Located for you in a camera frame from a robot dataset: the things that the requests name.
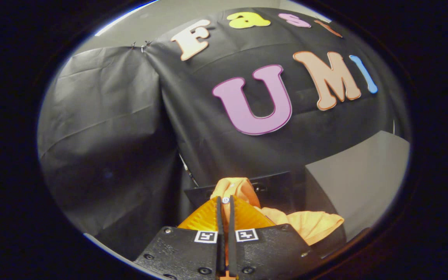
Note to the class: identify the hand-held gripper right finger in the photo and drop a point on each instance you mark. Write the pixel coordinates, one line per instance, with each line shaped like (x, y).
(231, 233)

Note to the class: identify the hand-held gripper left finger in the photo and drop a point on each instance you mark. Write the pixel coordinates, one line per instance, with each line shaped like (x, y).
(220, 233)

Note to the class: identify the orange shirt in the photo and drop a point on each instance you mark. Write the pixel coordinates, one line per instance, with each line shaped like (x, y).
(313, 225)

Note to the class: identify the white and grey cabinet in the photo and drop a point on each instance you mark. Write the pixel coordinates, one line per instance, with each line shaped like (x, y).
(356, 182)

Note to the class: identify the black backdrop cloth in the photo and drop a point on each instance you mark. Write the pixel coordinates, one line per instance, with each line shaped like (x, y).
(103, 136)

